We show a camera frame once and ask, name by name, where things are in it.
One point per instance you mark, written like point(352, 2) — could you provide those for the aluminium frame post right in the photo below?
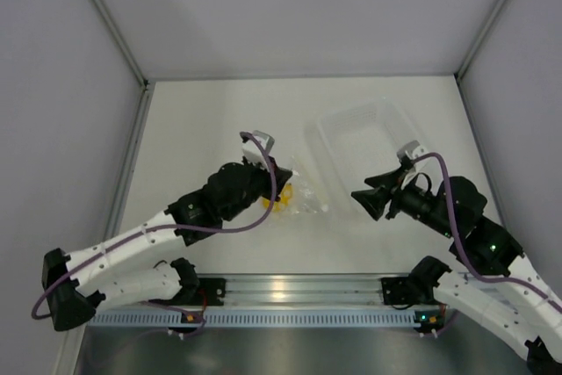
point(485, 29)

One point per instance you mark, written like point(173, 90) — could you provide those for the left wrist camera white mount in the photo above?
point(256, 147)

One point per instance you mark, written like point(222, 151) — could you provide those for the clear zip top bag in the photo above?
point(307, 197)

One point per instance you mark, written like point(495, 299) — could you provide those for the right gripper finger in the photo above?
point(390, 179)
point(374, 200)

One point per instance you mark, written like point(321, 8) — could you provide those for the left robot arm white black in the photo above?
point(147, 263)

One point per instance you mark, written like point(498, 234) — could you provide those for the white perforated plastic basket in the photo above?
point(358, 141)

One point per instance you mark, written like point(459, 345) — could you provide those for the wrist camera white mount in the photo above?
point(412, 150)
point(256, 147)

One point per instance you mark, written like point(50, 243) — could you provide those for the aluminium frame post left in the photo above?
point(119, 40)

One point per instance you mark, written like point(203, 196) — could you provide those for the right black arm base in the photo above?
point(399, 293)

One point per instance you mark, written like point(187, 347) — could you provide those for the aluminium frame post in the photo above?
point(485, 29)
point(119, 40)

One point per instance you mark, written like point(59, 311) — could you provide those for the yellow fake lemon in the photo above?
point(284, 199)

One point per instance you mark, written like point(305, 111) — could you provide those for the aluminium mounting rail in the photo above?
point(303, 290)

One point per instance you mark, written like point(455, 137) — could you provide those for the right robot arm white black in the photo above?
point(501, 290)

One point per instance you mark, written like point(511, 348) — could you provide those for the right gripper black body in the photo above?
point(418, 202)

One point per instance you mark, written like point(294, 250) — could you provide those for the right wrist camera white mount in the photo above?
point(412, 150)

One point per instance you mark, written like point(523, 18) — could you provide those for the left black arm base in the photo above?
point(211, 292)

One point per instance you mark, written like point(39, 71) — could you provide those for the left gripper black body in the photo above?
point(260, 184)

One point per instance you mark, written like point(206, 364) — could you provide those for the slotted grey cable duct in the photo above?
point(240, 318)

